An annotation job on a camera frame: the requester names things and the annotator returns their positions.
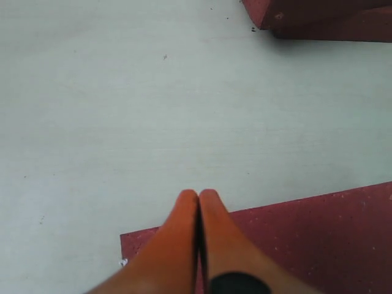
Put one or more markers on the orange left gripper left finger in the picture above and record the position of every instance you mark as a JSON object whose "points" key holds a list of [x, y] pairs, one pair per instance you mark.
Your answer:
{"points": [[168, 262]]}

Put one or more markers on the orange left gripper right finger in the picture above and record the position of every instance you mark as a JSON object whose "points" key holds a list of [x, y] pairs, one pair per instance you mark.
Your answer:
{"points": [[231, 262]]}

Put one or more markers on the red brick tilted back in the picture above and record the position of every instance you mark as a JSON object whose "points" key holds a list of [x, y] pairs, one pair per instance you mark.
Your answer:
{"points": [[347, 20]]}

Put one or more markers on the red brick moved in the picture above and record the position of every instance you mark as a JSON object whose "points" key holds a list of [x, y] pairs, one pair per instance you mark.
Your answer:
{"points": [[338, 242]]}

